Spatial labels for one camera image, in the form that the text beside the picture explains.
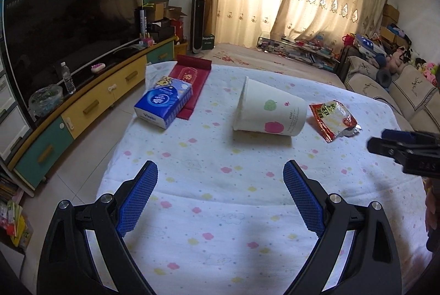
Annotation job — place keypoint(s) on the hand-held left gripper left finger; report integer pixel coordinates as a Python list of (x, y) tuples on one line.
[(137, 198)]

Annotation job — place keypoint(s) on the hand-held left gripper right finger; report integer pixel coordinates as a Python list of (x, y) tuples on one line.
[(302, 198)]

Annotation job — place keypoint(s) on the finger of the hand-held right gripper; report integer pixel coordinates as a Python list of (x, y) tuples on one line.
[(397, 135), (385, 147)]

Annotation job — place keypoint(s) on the red snack wrapper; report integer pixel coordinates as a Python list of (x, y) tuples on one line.
[(331, 119)]

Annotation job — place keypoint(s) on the white paper cup leaf print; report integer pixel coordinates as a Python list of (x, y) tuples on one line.
[(271, 116)]

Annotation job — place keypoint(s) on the beige sofa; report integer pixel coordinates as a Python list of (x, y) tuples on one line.
[(405, 99)]

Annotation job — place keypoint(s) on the row of plush toys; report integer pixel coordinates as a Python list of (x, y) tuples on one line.
[(422, 68)]

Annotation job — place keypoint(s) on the white dotted tablecloth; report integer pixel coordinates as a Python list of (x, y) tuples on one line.
[(213, 157)]

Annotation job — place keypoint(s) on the blue star print bag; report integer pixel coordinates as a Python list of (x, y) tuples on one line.
[(367, 44)]

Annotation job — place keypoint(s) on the blue tissue pack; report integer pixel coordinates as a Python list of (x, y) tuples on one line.
[(161, 102)]

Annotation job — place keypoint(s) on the yellow green tv cabinet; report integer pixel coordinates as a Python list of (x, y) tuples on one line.
[(103, 88)]

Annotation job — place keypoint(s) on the stack of cardboard boxes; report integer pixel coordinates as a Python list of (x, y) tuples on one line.
[(390, 19)]

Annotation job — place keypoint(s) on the pile of books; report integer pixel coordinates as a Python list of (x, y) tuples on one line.
[(15, 216)]

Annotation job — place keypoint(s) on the glass coffee table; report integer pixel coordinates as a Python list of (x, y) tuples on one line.
[(302, 49)]

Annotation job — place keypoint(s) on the red flat packet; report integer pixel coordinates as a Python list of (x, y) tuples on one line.
[(192, 75)]

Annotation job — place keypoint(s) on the clear plastic bag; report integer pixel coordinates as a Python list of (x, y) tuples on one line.
[(44, 99)]

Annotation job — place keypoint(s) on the small pink item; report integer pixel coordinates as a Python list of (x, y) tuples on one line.
[(98, 67)]

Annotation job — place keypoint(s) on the clear water bottle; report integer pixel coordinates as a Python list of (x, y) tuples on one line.
[(68, 78)]

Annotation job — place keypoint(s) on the white plastic drawer unit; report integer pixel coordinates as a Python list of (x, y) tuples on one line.
[(12, 123)]

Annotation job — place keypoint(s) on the floral rug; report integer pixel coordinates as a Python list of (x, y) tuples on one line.
[(261, 57)]

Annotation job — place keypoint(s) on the small green box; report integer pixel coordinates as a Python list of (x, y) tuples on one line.
[(208, 40)]

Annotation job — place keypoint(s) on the open cardboard boxes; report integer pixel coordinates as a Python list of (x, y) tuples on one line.
[(161, 16)]

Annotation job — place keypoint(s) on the black television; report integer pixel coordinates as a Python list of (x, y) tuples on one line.
[(68, 26)]

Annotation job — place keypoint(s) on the black white tower fan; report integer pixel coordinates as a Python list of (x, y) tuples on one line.
[(198, 19)]

